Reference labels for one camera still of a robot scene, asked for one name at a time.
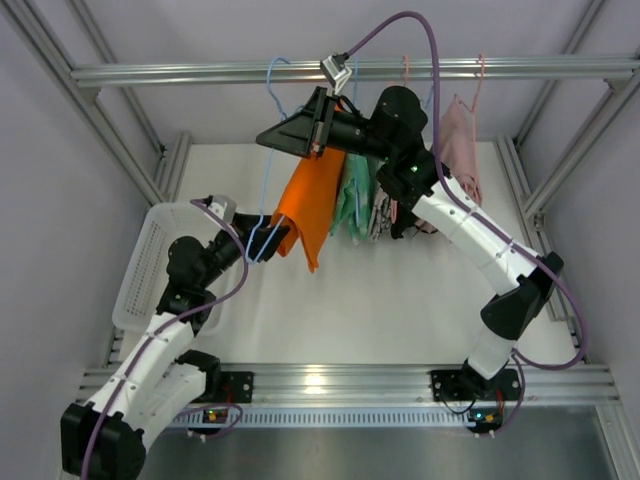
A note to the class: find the blue hanger green garment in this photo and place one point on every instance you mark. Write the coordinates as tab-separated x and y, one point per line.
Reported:
356	85

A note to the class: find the aluminium frame post left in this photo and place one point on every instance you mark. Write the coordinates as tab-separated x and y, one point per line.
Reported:
162	185

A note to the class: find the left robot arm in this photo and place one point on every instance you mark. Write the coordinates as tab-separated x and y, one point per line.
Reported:
110	435

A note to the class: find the empty blue wire hanger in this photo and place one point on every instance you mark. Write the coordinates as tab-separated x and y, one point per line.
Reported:
432	100

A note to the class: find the aluminium frame post right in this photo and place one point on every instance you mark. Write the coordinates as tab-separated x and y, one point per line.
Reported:
569	116

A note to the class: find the aluminium hanging rail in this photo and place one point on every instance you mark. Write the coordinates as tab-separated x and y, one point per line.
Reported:
546	67

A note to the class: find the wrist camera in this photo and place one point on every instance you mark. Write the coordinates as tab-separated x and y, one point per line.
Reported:
336	71
222	206

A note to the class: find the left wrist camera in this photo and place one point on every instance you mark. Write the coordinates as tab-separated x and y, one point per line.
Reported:
222	206

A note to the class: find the pink wire hanger right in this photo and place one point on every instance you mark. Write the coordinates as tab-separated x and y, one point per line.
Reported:
477	85

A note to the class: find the aluminium frame post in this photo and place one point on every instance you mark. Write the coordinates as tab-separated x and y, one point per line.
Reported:
569	116
162	185

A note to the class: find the pink wire hanger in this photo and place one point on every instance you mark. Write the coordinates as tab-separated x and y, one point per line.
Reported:
403	80
477	85

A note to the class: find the white perforated plastic basket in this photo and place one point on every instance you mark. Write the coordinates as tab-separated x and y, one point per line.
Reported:
145	265

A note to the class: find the pink garment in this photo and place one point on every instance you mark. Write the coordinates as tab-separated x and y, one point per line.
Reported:
458	149

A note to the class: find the slotted cable duct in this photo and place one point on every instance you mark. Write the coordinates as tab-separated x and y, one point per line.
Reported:
332	417

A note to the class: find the white black printed garment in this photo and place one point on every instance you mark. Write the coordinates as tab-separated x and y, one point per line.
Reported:
383	214

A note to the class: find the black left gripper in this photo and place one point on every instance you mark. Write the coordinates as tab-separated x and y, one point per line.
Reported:
245	235

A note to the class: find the green tie-dye garment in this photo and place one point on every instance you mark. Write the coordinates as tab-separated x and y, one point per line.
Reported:
353	207

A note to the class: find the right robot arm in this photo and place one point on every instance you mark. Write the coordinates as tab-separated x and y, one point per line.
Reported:
522	279

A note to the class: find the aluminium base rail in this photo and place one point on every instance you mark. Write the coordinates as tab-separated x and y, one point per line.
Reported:
317	385

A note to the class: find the orange trousers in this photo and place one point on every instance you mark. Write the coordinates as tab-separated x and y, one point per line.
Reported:
307	204

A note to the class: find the pink wire hanger middle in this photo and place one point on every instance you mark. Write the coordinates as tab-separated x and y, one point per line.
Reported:
403	80

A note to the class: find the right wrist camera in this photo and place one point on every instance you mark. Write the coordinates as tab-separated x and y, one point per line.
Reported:
336	71

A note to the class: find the blue wire hanger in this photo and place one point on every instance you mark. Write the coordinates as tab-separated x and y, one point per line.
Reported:
432	100
276	163

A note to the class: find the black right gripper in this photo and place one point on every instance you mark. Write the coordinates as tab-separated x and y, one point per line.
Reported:
319	122

